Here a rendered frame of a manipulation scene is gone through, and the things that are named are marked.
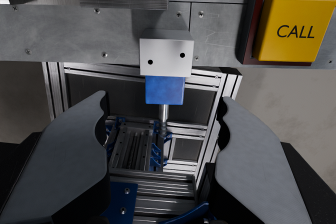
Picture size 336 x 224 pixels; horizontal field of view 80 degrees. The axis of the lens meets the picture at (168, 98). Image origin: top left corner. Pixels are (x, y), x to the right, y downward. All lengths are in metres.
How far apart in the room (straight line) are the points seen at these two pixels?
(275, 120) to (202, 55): 1.20
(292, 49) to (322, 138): 1.46
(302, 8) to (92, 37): 0.22
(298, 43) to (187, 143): 0.92
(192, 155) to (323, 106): 0.85
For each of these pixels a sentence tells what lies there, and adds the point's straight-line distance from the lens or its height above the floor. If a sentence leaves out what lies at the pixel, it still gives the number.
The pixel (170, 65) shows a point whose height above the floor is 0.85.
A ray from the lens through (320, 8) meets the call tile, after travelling 0.25.
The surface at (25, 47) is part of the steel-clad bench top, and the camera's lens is 0.30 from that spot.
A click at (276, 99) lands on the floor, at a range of 1.35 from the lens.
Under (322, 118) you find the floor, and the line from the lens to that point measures 1.58.
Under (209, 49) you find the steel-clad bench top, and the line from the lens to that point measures 0.25.
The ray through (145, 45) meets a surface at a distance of 0.19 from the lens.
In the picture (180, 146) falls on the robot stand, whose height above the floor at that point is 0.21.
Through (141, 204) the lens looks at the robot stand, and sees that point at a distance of 0.48.
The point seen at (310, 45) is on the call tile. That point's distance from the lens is 0.25.
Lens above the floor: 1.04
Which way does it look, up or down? 62 degrees down
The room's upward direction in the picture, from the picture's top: 179 degrees clockwise
